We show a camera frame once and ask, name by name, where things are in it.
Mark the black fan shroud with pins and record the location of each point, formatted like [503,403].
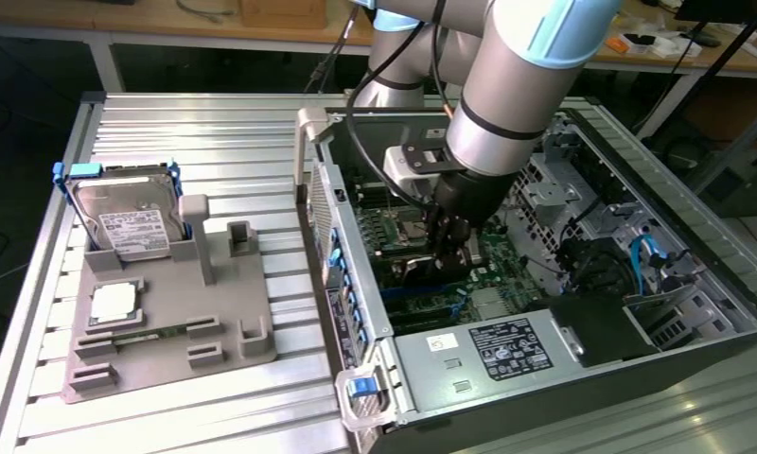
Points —
[593,326]

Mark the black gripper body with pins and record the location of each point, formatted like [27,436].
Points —
[473,196]

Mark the green RAM stick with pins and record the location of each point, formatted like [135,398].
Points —
[145,334]

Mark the grey power supply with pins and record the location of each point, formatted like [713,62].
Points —
[441,373]

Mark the CPU socket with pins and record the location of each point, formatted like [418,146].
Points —
[409,229]

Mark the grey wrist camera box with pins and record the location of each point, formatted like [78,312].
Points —
[409,175]

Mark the open black PC case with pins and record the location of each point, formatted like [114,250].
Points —
[681,198]

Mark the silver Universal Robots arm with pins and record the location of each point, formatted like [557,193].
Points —
[510,71]

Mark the black expansion slot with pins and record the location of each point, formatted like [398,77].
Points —
[418,312]

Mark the blue expansion slot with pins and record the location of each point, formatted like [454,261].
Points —
[409,293]

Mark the black equipment case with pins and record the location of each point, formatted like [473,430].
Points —
[743,189]

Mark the silver CPU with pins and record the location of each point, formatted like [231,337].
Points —
[114,303]

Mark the silver chipset heatsink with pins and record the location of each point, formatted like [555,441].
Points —
[493,303]

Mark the small orange white box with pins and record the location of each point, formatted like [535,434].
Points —
[649,45]

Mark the green motherboard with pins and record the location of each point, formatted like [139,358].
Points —
[507,265]

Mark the black monitor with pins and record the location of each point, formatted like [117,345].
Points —
[725,9]

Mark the blue case latch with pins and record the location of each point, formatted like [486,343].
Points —
[361,387]

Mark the grey parts rack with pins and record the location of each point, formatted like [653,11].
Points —
[163,340]

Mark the silver hard disk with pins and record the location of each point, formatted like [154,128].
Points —
[122,213]

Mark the metal disk bay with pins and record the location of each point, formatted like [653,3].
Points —
[551,203]

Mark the blue disk caddy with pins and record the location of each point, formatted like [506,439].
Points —
[82,169]

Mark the wooden desk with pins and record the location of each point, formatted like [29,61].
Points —
[163,21]

